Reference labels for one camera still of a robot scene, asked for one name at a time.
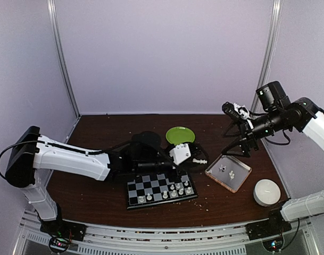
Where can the white piece passed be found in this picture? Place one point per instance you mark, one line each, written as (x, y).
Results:
(149, 197)

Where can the green plate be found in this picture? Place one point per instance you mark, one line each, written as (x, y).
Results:
(179, 134)

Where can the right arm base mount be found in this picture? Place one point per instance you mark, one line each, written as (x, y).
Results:
(271, 235)

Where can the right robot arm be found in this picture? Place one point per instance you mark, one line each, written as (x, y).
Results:
(279, 114)

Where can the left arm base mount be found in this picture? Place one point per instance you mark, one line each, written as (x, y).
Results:
(62, 236)

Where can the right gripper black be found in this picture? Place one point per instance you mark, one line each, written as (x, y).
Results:
(245, 132)

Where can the right aluminium frame post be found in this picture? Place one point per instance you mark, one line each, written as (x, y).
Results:
(271, 42)

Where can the black white chessboard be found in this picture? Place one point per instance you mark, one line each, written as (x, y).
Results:
(154, 185)

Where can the white bowl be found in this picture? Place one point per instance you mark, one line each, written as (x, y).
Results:
(266, 193)

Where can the white chess piece tall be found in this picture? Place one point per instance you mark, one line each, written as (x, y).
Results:
(165, 194)

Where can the aluminium frame post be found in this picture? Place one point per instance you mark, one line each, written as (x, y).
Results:
(51, 4)
(271, 42)

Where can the metal wooden tray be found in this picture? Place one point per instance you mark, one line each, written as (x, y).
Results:
(240, 169)

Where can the left aluminium frame post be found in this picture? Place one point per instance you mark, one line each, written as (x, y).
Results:
(51, 4)

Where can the front aluminium rail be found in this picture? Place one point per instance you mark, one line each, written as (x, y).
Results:
(221, 239)

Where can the white bishop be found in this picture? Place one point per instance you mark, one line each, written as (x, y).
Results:
(199, 161)

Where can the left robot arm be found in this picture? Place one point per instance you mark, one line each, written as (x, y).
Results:
(33, 151)

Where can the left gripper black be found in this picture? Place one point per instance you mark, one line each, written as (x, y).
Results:
(180, 171)

